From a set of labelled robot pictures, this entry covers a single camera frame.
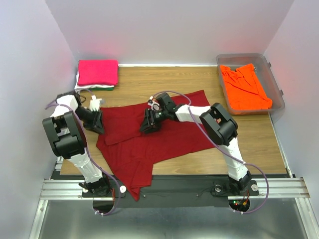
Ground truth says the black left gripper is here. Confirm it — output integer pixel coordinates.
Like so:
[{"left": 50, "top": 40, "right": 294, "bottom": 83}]
[{"left": 74, "top": 106, "right": 105, "bottom": 133}]

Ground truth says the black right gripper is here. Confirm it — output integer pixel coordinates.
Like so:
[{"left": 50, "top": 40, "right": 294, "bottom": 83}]
[{"left": 139, "top": 108, "right": 168, "bottom": 134}]

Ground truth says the dark red t shirt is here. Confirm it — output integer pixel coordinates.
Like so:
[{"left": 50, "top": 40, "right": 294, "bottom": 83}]
[{"left": 96, "top": 103, "right": 213, "bottom": 201}]

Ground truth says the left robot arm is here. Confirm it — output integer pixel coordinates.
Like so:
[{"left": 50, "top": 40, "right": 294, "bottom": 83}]
[{"left": 42, "top": 91, "right": 111, "bottom": 197}]

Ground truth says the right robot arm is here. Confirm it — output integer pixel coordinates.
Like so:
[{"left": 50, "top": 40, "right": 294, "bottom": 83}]
[{"left": 140, "top": 92, "right": 251, "bottom": 194}]

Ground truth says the folded green t shirt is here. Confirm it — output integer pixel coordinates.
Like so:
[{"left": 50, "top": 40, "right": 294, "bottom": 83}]
[{"left": 87, "top": 86, "right": 114, "bottom": 91}]

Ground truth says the folded white t shirt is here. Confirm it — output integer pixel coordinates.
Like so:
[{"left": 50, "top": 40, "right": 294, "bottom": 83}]
[{"left": 74, "top": 73, "right": 115, "bottom": 91}]

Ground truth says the folded pink t shirt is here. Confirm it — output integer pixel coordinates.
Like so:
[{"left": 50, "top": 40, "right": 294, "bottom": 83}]
[{"left": 78, "top": 59, "right": 119, "bottom": 86}]

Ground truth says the orange t shirt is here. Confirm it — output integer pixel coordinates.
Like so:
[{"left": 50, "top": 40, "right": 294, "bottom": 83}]
[{"left": 220, "top": 63, "right": 273, "bottom": 111}]

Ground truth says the clear plastic bin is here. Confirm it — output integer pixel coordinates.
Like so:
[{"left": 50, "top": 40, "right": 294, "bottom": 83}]
[{"left": 216, "top": 53, "right": 285, "bottom": 115}]

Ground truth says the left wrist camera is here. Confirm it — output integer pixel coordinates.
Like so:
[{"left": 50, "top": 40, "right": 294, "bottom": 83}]
[{"left": 89, "top": 98, "right": 105, "bottom": 112}]

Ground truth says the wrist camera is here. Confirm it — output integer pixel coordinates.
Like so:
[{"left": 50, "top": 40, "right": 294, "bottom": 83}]
[
  {"left": 148, "top": 96, "right": 160, "bottom": 111},
  {"left": 89, "top": 98, "right": 105, "bottom": 112}
]

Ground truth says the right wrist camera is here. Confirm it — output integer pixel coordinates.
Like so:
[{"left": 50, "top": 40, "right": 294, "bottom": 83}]
[{"left": 148, "top": 96, "right": 160, "bottom": 111}]

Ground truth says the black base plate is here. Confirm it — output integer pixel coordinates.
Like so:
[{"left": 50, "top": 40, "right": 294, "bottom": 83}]
[{"left": 82, "top": 175, "right": 260, "bottom": 209}]

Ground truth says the aluminium rail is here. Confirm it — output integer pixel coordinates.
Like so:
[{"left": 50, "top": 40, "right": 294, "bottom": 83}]
[{"left": 40, "top": 178, "right": 310, "bottom": 201}]

